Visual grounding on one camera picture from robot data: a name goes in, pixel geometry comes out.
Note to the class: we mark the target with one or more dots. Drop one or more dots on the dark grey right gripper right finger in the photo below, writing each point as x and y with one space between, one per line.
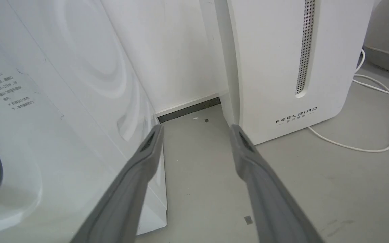
272 199

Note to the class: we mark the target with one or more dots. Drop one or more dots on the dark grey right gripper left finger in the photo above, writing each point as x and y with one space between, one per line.
123 199

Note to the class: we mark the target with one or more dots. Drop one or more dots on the white washing machine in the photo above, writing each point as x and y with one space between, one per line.
62 118

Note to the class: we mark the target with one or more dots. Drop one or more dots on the white Feelbird air purifier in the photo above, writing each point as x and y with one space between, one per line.
282 64

